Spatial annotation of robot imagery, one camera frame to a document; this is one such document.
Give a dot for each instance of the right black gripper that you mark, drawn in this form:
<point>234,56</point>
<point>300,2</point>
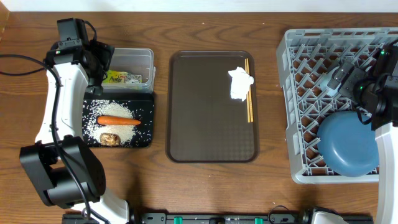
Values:
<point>355,75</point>

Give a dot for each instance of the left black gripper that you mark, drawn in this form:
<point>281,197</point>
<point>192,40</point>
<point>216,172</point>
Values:
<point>102,51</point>

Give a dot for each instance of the green snack wrapper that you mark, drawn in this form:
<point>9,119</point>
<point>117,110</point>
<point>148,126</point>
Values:
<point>114,77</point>

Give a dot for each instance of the white rice pile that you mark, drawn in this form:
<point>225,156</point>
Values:
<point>131,136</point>

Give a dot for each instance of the dark blue plate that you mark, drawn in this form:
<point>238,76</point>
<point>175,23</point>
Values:
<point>347,146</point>

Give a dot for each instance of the orange carrot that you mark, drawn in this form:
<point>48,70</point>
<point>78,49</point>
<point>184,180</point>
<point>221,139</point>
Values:
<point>114,120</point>

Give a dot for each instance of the brown mushroom piece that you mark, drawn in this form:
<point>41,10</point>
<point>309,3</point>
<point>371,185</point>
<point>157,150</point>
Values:
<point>108,139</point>

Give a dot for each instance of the wooden chopstick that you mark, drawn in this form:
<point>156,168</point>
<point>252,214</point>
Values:
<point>248,97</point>
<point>251,107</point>

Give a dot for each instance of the white tissue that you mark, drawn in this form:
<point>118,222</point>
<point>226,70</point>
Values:
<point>240,83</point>

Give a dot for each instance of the light blue cup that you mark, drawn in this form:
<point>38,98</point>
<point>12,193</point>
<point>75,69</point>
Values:
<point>324,80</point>

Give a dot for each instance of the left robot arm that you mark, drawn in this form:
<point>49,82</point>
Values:
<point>60,165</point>

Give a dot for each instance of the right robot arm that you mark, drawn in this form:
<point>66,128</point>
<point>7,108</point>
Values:
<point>374,90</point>

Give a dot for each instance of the grey dishwasher rack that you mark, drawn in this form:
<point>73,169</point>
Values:
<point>304,56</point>

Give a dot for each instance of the clear plastic bin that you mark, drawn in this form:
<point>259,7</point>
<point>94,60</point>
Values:
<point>135,61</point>

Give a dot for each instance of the black tray bin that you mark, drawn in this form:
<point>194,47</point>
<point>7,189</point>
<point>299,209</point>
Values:
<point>121,96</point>

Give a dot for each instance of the brown serving tray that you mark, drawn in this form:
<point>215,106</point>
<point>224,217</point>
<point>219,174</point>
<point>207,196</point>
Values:
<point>204,124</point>

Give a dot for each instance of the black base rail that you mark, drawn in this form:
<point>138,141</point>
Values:
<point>276,215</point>

